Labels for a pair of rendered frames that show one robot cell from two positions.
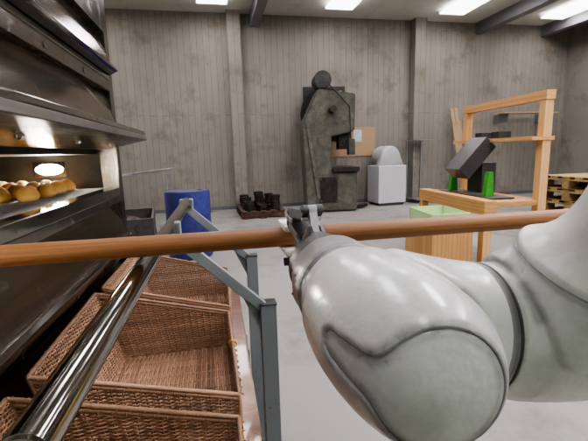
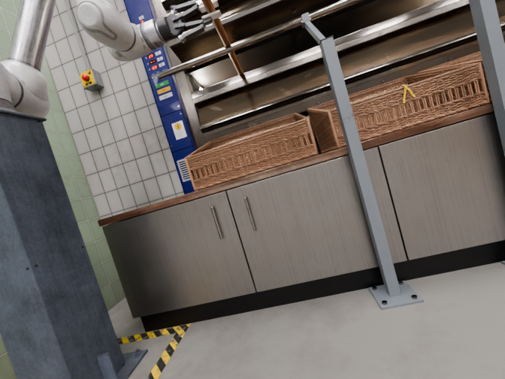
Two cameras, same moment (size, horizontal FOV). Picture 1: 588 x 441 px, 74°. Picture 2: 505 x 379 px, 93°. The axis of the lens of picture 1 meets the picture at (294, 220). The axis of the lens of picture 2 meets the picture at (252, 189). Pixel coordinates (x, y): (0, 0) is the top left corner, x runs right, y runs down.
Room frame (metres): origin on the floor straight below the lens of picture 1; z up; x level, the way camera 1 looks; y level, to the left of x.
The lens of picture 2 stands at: (0.87, -0.87, 0.58)
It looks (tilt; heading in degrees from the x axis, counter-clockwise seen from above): 3 degrees down; 110
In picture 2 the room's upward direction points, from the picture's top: 17 degrees counter-clockwise
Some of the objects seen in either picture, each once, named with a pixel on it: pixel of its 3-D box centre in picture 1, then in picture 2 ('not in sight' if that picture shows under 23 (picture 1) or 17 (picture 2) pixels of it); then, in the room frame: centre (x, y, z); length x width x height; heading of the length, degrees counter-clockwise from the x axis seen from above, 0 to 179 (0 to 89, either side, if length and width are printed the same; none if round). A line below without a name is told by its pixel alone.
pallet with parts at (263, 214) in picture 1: (259, 202); not in sight; (8.56, 0.76, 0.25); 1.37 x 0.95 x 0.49; 11
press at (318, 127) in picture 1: (333, 143); not in sight; (8.92, -0.94, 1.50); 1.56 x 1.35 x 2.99; 101
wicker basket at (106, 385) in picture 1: (157, 357); (377, 106); (1.11, 0.43, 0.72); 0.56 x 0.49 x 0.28; 12
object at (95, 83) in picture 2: not in sight; (91, 80); (-0.44, 0.36, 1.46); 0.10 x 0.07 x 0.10; 11
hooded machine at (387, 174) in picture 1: (387, 175); not in sight; (9.54, -2.30, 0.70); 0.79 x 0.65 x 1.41; 101
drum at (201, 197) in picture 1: (189, 222); not in sight; (5.09, 1.39, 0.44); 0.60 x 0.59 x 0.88; 10
